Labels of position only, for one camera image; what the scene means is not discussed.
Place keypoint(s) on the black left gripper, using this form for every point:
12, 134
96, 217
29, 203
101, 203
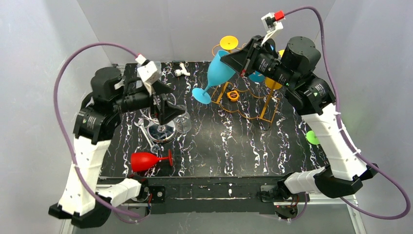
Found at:
155, 101

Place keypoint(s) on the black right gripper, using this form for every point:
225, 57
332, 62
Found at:
250, 56

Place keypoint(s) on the orange plastic goblet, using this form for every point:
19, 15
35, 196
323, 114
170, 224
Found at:
228, 43

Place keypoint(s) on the blue plastic goblet front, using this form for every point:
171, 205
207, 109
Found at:
218, 73

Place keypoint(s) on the blue plastic goblet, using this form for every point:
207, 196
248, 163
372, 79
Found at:
256, 77
218, 73

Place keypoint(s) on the clear cut glass goblet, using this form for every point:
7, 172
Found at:
183, 121

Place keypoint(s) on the silver wire glass rack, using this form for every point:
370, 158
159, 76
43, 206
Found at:
159, 133

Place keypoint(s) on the yellow plastic wine glass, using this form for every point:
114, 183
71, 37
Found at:
272, 80

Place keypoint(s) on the gold wire glass rack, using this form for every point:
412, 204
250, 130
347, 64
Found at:
266, 113

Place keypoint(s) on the red plastic goblet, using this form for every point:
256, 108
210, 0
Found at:
142, 161

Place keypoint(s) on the green plastic goblet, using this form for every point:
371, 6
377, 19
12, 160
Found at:
312, 138

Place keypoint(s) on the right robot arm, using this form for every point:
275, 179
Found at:
312, 99

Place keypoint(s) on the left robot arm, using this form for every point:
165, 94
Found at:
95, 124

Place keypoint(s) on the white pipe fitting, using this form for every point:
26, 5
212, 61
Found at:
182, 71

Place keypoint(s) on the small orange cup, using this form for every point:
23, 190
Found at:
233, 96

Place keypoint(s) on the silver wrench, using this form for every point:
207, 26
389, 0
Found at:
154, 148

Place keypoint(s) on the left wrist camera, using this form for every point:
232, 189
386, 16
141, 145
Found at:
148, 73

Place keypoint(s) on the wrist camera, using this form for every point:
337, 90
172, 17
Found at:
273, 25
148, 73

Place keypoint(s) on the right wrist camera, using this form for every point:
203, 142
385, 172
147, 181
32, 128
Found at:
273, 25

